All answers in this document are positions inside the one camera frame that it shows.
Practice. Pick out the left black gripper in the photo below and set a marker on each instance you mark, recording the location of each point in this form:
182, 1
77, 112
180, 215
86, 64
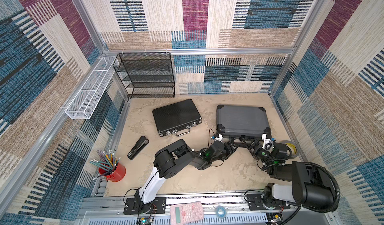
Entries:
231, 150

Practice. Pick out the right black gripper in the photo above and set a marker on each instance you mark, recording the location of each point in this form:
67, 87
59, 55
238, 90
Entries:
256, 145

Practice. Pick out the grey poker case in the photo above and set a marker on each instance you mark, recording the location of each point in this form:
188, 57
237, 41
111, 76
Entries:
239, 123

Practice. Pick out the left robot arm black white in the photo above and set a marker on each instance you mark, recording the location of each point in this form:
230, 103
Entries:
172, 159

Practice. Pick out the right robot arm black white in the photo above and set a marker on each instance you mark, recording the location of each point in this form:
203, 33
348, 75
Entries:
311, 186

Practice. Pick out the black poker case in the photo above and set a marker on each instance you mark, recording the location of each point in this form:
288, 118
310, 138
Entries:
176, 117

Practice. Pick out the grey yellow tape roll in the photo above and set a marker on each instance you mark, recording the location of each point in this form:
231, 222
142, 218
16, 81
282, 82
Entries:
292, 146

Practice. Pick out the blue tape roll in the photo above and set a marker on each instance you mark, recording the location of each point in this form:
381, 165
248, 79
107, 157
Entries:
221, 212

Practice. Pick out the pink calculator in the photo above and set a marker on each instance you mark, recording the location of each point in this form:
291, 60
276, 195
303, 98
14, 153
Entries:
183, 214

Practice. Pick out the black stapler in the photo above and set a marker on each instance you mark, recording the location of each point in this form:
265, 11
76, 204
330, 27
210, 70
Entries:
141, 143

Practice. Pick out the red pencil cup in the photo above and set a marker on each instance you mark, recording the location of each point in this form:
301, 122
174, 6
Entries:
109, 166

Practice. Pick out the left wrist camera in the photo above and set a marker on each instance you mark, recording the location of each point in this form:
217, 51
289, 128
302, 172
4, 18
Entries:
217, 137

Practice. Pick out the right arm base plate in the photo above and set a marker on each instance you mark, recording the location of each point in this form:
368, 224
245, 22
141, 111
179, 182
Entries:
257, 202

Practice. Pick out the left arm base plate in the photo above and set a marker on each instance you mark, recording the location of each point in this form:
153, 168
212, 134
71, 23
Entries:
135, 206

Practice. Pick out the black wire mesh shelf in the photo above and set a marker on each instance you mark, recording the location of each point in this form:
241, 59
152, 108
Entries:
146, 75

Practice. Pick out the white wire mesh basket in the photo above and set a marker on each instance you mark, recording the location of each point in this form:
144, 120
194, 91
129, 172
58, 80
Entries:
87, 98

